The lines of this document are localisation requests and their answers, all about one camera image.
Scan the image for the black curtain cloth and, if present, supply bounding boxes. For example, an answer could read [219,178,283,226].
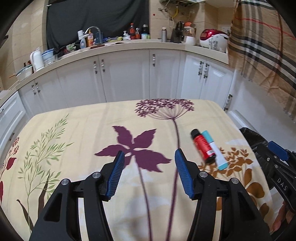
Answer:
[46,0,150,56]

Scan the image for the chrome faucet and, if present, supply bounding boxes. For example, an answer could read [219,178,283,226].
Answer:
[84,26,102,45]

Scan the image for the white blender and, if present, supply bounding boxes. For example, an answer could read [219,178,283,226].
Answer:
[184,22,197,46]

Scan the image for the white electric kettle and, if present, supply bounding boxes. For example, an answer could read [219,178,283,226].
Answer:
[30,49,44,72]

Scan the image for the white cooking pot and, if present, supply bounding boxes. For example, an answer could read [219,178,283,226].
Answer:
[15,65,33,82]

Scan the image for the black knife block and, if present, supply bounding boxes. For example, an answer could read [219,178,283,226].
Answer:
[170,21,184,43]

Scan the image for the plaid hanging cloth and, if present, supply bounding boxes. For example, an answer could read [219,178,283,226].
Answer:
[228,0,296,121]

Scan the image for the floral tablecloth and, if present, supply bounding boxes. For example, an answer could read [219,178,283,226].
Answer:
[0,99,271,241]

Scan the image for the yellow gas hose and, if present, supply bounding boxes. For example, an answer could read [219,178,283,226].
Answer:
[169,4,179,26]

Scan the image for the light blue tube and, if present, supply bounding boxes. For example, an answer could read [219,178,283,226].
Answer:
[200,130,228,171]

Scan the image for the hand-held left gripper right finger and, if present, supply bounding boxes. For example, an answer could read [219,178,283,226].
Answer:
[174,149,272,241]

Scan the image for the white kitchen cabinet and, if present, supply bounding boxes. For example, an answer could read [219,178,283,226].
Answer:
[0,48,236,151]

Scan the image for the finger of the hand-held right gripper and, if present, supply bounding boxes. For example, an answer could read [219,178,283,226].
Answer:
[268,141,296,168]
[255,144,296,183]

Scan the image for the red bottle with black cap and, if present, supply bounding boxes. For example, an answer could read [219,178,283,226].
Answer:
[190,128,217,165]

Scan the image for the red and white rice cooker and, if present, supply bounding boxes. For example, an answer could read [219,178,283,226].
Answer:
[199,29,229,53]

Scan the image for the clear plastic container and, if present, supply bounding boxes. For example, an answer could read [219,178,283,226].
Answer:
[41,48,57,67]

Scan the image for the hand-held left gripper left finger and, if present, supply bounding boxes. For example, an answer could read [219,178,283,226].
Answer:
[29,151,125,241]

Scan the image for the person's right hand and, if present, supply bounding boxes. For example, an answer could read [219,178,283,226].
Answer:
[270,201,293,233]

